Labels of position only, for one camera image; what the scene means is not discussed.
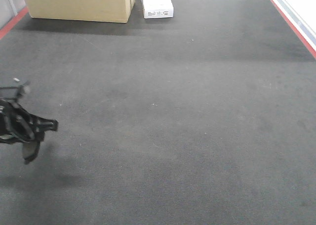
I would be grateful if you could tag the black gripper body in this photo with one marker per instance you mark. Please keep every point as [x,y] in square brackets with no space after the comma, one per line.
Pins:
[17,125]

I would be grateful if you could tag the brake pad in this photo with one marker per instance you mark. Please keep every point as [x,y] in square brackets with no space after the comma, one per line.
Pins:
[30,151]

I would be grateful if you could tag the large cardboard box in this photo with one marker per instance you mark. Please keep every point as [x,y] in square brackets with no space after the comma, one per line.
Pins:
[113,11]

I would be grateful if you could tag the white long box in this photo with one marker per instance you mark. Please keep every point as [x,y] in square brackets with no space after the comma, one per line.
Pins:
[154,9]

